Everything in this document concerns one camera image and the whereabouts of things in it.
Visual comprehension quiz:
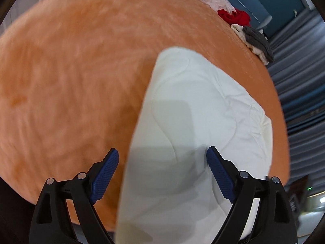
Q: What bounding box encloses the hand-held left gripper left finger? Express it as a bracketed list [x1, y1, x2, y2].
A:
[29, 148, 120, 244]

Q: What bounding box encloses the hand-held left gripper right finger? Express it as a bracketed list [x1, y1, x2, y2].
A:
[206, 146, 298, 244]

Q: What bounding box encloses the white garment with beige drawstring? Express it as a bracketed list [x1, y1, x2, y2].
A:
[114, 46, 274, 244]

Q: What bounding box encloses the dark device with green light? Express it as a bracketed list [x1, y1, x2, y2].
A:
[286, 175, 310, 215]

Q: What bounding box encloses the orange bed blanket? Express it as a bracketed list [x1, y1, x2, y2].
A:
[0, 0, 289, 232]

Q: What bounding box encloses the blue grey curtain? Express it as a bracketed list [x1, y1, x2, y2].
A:
[264, 5, 325, 186]

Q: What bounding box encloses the cream fuzzy garment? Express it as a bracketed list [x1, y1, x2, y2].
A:
[231, 23, 270, 66]

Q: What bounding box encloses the grey garment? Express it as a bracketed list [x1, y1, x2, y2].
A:
[242, 26, 275, 63]

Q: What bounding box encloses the red garment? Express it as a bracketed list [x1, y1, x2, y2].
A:
[217, 8, 251, 26]

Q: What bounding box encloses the blue padded headboard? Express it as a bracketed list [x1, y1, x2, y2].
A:
[200, 0, 306, 35]

